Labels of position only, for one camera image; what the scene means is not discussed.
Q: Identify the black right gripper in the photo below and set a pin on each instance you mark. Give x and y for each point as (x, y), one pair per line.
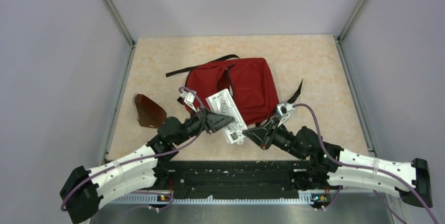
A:
(261, 135)

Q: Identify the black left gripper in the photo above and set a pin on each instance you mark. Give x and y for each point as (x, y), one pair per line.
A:
(216, 121)

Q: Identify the clear plastic protractor packet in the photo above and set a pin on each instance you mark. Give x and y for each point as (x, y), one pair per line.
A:
(223, 103)

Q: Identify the red student backpack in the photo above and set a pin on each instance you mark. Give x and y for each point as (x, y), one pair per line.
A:
(249, 81)

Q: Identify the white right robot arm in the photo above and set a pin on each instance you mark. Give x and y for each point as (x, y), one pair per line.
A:
(330, 165)

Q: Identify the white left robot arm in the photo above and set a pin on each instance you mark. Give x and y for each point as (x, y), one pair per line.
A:
(86, 191)

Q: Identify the brown leather case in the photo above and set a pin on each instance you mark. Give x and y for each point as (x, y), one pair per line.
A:
(149, 113)

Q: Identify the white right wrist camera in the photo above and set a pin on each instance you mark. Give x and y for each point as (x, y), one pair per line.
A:
(283, 112)

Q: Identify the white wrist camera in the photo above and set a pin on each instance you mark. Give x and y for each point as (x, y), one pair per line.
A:
(283, 112)
(188, 99)

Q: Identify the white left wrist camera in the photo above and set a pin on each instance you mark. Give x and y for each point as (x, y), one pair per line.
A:
(188, 99)

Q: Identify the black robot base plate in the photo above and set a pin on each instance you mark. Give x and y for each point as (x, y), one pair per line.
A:
(231, 180)

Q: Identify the aluminium frame rail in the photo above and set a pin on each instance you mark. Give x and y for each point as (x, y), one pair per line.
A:
(315, 198)

